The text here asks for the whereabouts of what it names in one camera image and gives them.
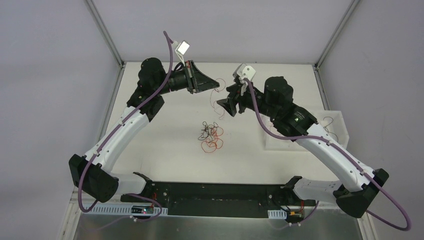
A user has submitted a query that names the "thin black wire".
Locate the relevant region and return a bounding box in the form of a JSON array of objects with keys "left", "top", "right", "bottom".
[{"left": 322, "top": 116, "right": 340, "bottom": 143}]

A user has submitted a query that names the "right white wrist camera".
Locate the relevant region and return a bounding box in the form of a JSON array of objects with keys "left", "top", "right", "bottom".
[{"left": 232, "top": 63, "right": 256, "bottom": 96}]

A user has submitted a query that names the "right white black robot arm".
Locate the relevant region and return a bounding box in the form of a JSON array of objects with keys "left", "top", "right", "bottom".
[{"left": 217, "top": 76, "right": 389, "bottom": 218}]

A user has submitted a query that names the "clear plastic compartment tray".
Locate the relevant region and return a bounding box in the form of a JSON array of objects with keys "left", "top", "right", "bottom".
[{"left": 262, "top": 109, "right": 350, "bottom": 152}]

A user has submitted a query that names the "right white slotted cable duct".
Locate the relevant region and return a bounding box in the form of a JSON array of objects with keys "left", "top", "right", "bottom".
[{"left": 267, "top": 209, "right": 287, "bottom": 220}]

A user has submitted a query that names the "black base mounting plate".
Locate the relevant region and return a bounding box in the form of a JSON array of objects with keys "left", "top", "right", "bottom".
[{"left": 120, "top": 179, "right": 316, "bottom": 219}]

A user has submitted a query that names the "red wire bundle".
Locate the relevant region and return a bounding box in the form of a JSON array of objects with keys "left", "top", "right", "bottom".
[{"left": 197, "top": 121, "right": 225, "bottom": 155}]

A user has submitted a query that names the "left white slotted cable duct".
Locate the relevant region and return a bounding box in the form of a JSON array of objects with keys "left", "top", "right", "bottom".
[{"left": 87, "top": 203, "right": 168, "bottom": 217}]

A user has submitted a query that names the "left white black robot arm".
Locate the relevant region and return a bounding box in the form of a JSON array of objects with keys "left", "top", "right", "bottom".
[{"left": 68, "top": 57, "right": 220, "bottom": 203}]

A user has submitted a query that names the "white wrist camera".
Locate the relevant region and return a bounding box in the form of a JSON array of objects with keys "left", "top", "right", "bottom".
[
  {"left": 171, "top": 40, "right": 190, "bottom": 65},
  {"left": 232, "top": 63, "right": 256, "bottom": 96}
]

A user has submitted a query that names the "white slotted cable duct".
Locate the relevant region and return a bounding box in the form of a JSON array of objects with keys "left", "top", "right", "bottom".
[
  {"left": 87, "top": 203, "right": 168, "bottom": 217},
  {"left": 267, "top": 209, "right": 287, "bottom": 220}
]

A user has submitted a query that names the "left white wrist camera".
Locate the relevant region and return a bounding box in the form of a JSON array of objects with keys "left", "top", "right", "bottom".
[{"left": 171, "top": 40, "right": 190, "bottom": 65}]

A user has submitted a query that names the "aluminium frame rail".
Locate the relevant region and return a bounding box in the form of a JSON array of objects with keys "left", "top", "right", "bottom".
[{"left": 314, "top": 187, "right": 369, "bottom": 210}]

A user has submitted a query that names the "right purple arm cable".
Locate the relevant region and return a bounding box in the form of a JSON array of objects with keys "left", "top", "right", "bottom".
[{"left": 243, "top": 77, "right": 412, "bottom": 232}]

